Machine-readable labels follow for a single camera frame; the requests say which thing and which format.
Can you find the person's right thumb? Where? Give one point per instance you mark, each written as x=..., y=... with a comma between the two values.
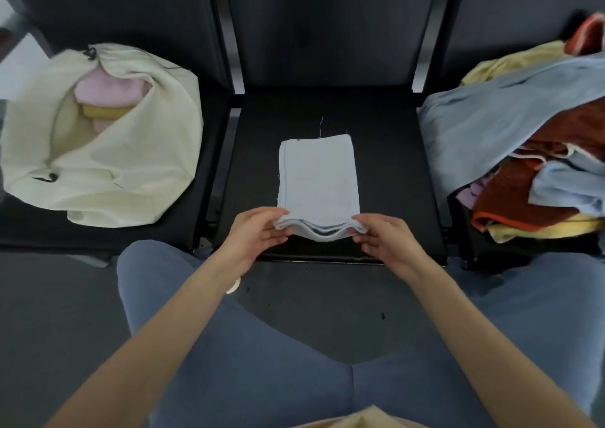
x=365, y=220

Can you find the small light blue towel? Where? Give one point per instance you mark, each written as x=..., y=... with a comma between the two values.
x=567, y=184

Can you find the yellow folded towel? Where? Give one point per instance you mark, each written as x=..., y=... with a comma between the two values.
x=101, y=111

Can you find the person's left hand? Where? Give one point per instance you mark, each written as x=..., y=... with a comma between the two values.
x=246, y=238

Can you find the pale yellow shirt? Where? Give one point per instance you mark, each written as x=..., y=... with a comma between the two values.
x=364, y=418

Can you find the dark brown towel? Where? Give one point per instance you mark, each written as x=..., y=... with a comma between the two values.
x=572, y=127

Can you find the person's right hand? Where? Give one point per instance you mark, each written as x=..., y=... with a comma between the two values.
x=392, y=246

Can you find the large light blue towel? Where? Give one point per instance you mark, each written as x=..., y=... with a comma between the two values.
x=482, y=120

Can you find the person's left forearm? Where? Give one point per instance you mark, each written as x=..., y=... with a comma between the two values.
x=160, y=342

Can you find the black padded chair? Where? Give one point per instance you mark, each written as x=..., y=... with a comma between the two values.
x=142, y=12
x=383, y=158
x=510, y=12

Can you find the red orange towel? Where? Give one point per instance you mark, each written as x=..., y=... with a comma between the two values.
x=588, y=33

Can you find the cream cloth bag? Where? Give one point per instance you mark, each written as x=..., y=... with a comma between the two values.
x=137, y=158

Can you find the purple cloth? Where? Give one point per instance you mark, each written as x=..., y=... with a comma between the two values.
x=472, y=191

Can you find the person's left thumb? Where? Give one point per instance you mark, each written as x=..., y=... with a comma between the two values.
x=273, y=212

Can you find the person's right forearm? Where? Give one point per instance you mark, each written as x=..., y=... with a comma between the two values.
x=482, y=342

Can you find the yellow crumpled towel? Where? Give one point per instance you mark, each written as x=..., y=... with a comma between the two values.
x=553, y=228

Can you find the blue trousers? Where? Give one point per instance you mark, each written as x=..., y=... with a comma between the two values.
x=264, y=366

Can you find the rust brown orange-edged towel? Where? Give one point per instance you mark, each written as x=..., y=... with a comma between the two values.
x=508, y=196

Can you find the pink folded towel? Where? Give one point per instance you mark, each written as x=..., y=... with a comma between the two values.
x=111, y=87

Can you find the pale yellow towel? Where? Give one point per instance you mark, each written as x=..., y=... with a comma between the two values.
x=515, y=64

